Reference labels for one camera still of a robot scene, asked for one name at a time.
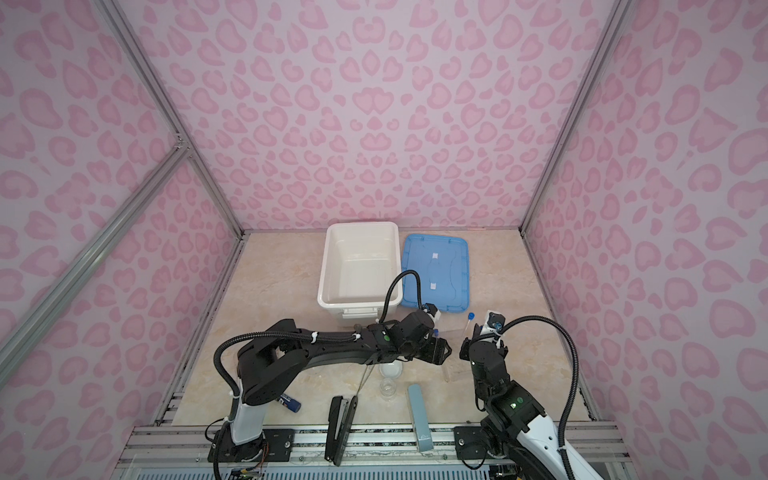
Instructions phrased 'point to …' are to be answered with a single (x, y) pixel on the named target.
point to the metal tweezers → (361, 383)
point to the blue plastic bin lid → (442, 263)
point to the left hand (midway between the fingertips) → (448, 347)
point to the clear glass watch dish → (391, 370)
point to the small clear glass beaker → (388, 388)
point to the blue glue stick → (290, 403)
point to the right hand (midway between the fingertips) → (476, 325)
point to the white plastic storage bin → (358, 264)
